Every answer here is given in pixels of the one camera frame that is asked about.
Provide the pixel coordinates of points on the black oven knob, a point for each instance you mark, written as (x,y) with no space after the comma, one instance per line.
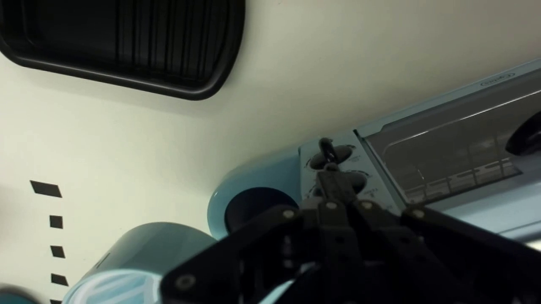
(330,151)
(362,181)

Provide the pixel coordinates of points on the small black tape mark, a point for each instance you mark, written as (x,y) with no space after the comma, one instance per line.
(56,222)
(46,188)

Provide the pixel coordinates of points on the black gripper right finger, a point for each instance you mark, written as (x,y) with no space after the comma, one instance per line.
(428,254)

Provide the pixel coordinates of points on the black ribbed tray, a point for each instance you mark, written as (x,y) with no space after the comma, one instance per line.
(124,44)

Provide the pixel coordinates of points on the light blue toaster oven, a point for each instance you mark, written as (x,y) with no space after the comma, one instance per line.
(450,153)

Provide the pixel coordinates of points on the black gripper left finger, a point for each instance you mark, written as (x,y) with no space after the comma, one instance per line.
(271,254)

